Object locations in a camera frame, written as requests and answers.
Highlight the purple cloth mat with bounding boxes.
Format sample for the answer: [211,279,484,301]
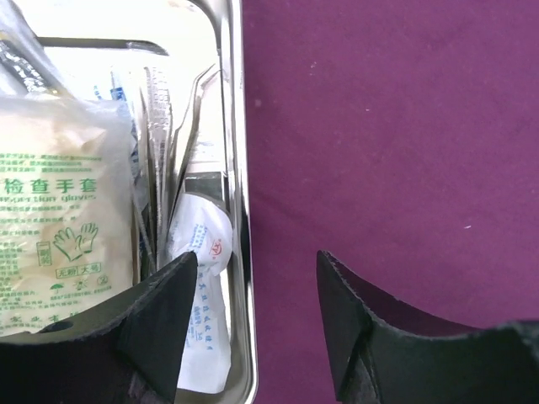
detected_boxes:
[243,1,538,403]

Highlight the stainless steel tray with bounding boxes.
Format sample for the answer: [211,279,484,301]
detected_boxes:
[12,1,258,403]

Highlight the green-print glove bag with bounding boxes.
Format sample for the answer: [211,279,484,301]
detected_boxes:
[1,96,133,336]

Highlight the white blue-print sachet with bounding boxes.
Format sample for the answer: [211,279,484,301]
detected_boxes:
[165,193,233,394]

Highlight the clear pouch with blue label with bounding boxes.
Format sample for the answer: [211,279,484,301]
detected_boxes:
[92,65,147,203]

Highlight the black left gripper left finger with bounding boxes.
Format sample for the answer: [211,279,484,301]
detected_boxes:
[1,252,198,403]

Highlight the clear pouch with black item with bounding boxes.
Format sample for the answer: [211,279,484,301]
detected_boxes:
[1,1,74,98]

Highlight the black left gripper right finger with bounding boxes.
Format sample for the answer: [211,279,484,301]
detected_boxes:
[317,251,538,404]

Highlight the straight steel tweezers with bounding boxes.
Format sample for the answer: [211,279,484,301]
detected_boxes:
[144,66,172,269]

